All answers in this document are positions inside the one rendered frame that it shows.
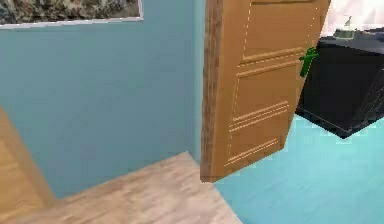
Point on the brown wooden room door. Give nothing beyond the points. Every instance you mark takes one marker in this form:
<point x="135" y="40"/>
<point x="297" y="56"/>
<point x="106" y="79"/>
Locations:
<point x="260" y="86"/>

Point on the black cabinet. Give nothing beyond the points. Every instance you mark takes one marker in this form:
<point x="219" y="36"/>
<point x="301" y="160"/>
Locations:
<point x="343" y="86"/>

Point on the small green grey object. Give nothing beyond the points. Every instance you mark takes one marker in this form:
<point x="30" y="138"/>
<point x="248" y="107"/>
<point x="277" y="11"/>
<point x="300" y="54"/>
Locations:
<point x="345" y="31"/>

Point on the light wooden furniture panel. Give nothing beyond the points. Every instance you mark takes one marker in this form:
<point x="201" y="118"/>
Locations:
<point x="16" y="173"/>

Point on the white framed wall picture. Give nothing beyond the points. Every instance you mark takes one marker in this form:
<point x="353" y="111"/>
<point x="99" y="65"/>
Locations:
<point x="66" y="10"/>

